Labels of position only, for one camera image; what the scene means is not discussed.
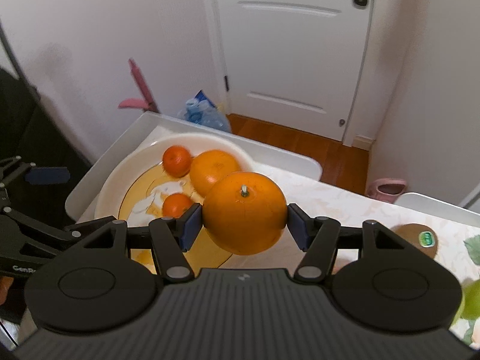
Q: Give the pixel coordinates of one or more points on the cream duck-print bowl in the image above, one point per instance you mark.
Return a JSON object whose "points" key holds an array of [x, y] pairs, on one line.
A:
{"points": [[139, 184]]}

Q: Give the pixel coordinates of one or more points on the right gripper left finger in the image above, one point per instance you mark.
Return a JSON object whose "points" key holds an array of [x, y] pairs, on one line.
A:
{"points": [[170, 239]]}

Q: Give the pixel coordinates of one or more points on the green apple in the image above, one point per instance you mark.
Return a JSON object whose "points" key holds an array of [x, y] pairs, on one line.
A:
{"points": [[469, 304]]}

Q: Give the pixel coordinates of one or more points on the pink broom handle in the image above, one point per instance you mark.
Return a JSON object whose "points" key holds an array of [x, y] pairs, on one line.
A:
{"points": [[142, 85]]}

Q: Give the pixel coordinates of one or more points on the blue plastic bag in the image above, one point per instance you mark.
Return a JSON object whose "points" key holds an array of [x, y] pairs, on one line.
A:
{"points": [[200, 110]]}

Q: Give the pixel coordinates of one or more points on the white panel door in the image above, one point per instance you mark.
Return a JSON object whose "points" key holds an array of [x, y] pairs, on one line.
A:
{"points": [[295, 63]]}

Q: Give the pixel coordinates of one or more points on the white tray table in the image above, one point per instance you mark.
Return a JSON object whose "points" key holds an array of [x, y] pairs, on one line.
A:
{"points": [[298, 176]]}

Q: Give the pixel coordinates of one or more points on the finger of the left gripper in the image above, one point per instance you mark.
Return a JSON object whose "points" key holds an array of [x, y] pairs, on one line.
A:
{"points": [[20, 228], [13, 169]]}

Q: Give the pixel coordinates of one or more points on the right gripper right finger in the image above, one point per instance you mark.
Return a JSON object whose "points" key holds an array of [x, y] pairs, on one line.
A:
{"points": [[317, 237]]}

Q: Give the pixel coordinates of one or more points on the pink slipper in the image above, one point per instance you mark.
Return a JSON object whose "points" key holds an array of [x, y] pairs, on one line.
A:
{"points": [[386, 190]]}

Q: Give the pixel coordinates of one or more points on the small mandarin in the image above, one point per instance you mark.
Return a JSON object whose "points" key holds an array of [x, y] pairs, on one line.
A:
{"points": [[175, 205], [177, 161]]}

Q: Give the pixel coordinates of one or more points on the brown kiwi with sticker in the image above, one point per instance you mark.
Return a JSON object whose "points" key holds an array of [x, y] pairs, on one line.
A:
{"points": [[420, 236]]}

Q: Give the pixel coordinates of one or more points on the large orange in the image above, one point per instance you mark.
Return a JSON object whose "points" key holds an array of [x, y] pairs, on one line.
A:
{"points": [[209, 167], [245, 213]]}

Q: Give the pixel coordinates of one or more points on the floral white tablecloth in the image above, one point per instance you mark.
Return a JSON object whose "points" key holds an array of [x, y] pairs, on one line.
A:
{"points": [[458, 249]]}

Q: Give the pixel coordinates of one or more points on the black garment on rack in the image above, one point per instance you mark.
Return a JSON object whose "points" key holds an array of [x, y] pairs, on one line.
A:
{"points": [[28, 132]]}

